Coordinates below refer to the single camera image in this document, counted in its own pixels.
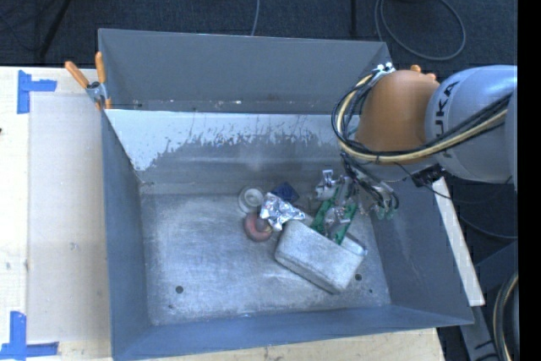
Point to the white round cap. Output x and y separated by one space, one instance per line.
251 198

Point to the pale grey foam block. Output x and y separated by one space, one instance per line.
318 258

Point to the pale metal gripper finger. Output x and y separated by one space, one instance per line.
336 216
326 182

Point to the crumpled silver foil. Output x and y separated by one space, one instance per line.
279 211

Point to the dark blue small box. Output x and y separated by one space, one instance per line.
286 191

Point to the grey metal bin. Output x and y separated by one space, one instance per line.
220 258

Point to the black cylinder on white bracket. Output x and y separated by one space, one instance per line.
426 176

